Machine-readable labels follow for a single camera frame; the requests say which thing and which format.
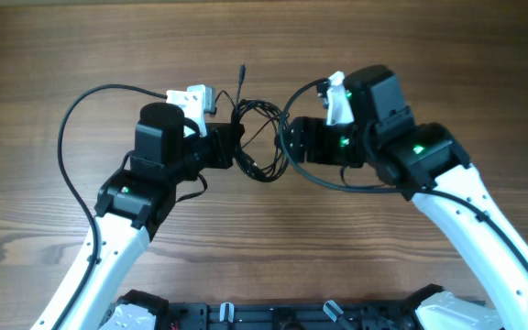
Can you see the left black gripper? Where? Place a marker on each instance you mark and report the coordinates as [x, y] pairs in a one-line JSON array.
[[222, 140]]

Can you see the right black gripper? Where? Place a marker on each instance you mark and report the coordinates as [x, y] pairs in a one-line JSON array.
[[318, 152]]

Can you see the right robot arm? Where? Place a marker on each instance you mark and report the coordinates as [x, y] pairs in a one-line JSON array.
[[369, 123]]

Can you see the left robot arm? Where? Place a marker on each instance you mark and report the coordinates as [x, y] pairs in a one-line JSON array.
[[131, 205]]

